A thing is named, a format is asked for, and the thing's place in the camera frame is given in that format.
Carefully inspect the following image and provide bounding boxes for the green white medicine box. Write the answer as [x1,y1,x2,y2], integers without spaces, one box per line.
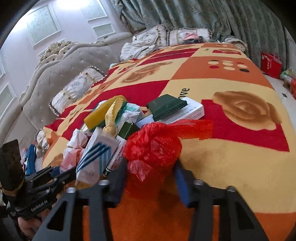
[102,122,139,177]

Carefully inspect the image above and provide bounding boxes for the yellow cloth strip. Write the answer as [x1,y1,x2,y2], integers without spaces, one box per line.
[103,97,126,137]

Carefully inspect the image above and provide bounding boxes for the person's left hand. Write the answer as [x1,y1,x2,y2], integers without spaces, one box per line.
[18,209,50,238]

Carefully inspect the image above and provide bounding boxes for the blue striped white box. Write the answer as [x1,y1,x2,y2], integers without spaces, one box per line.
[76,128,118,185]

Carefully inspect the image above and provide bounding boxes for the crumpled white pink tissue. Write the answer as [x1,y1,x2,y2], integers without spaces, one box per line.
[60,129,88,172]

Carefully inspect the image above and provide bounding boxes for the patterned orange red blanket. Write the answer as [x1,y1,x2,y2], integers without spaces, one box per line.
[43,43,295,240]

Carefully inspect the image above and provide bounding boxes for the yellow sponge block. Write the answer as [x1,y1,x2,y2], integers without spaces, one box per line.
[84,95,126,131]

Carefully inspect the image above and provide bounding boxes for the teal white small box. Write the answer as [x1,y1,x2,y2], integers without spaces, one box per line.
[115,102,144,131]

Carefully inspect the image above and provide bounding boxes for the dark green packet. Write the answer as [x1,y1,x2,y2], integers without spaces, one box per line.
[147,94,188,121]

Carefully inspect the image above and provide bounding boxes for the embroidered bolster pillow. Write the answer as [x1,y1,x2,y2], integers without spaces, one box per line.
[49,66,104,116]

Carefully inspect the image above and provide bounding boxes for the long white medicine box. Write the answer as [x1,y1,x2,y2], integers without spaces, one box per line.
[159,97,205,125]

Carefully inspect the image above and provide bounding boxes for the beige tufted headboard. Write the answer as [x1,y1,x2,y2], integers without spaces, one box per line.
[21,32,132,130]

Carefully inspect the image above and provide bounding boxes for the white folded quilt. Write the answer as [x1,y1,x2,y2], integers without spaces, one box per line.
[120,43,158,62]

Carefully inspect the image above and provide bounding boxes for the red gift bag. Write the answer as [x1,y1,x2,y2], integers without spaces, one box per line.
[261,52,282,78]

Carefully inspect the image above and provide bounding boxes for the cream embroidered pillow left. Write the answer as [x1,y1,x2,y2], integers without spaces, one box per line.
[132,24,168,48]

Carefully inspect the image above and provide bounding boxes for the cream embroidered pillow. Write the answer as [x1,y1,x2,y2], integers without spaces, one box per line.
[132,24,168,48]
[166,28,212,46]

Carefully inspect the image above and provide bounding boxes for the cream embroidered pillow right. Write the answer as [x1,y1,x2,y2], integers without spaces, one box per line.
[166,28,212,46]

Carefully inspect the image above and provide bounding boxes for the green patterned curtain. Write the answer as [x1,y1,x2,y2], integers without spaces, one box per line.
[111,0,290,69]

